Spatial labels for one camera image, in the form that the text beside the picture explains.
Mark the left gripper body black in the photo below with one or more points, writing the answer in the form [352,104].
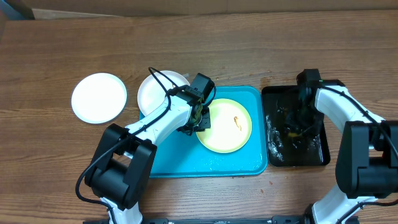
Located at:
[204,122]

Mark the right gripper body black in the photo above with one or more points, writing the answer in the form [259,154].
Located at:
[298,119]

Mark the white plate with sauce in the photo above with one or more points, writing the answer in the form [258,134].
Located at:
[99,98]

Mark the teal plastic tray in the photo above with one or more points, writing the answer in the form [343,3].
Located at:
[185,156]

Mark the black plastic tray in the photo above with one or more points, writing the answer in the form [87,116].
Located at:
[282,150]

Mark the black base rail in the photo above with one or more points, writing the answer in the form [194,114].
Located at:
[274,220]

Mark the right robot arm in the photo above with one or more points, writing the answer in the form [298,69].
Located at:
[366,167]

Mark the yellow plate with sauce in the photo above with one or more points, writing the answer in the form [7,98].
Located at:
[231,127]

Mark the white plate upper left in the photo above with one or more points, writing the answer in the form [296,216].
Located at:
[151,95]

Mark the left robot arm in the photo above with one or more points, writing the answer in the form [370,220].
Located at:
[120,168]

